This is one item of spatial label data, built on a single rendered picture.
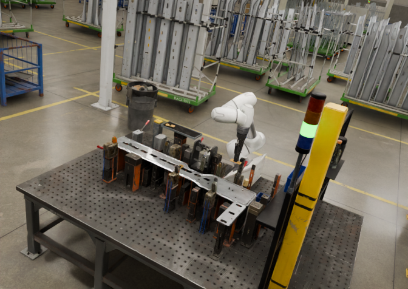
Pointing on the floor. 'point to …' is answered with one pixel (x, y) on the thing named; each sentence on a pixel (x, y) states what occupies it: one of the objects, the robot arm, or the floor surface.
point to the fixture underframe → (101, 253)
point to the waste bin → (141, 104)
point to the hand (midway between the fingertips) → (237, 156)
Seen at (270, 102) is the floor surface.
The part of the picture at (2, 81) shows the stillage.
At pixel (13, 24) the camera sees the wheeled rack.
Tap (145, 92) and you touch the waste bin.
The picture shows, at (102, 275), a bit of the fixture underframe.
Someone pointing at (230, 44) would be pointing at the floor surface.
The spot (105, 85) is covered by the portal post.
